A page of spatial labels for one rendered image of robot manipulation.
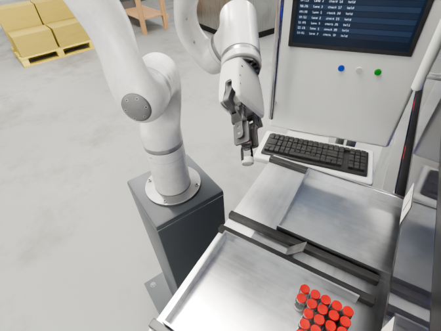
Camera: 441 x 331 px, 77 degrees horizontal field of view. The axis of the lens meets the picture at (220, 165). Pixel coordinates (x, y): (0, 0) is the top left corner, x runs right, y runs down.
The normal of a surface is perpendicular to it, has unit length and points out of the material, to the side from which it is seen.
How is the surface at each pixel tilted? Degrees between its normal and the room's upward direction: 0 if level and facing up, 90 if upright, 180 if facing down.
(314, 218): 0
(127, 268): 0
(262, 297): 0
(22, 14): 90
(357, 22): 90
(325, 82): 90
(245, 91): 58
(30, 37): 90
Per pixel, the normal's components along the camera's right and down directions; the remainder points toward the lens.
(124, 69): -0.12, 0.21
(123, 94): -0.30, 0.36
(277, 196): -0.05, -0.74
